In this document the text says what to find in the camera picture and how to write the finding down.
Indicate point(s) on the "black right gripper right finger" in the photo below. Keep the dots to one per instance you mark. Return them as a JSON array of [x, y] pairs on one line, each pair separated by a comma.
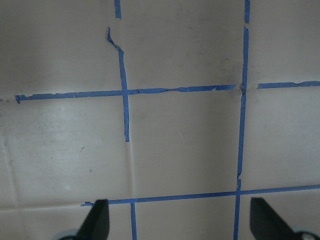
[[266, 224]]

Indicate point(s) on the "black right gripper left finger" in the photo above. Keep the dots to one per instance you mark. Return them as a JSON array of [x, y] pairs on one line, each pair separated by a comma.
[[96, 225]]

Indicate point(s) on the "brown paper table cover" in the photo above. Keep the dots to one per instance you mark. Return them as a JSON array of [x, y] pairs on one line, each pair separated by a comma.
[[179, 112]]

